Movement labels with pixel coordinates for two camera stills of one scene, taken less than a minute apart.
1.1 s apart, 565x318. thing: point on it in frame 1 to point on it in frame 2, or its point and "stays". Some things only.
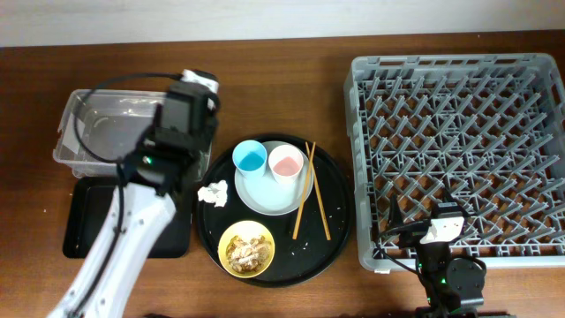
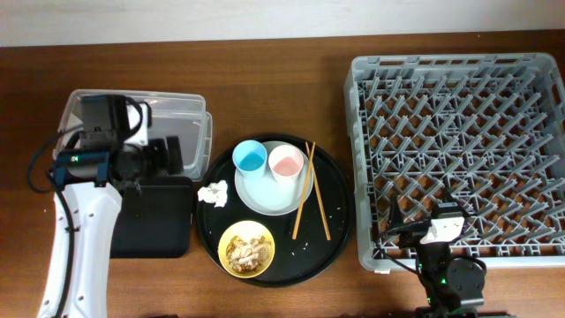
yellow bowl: [246, 249] stays
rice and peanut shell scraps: [248, 256] stays
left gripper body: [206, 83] to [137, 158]
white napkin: [216, 193] stays
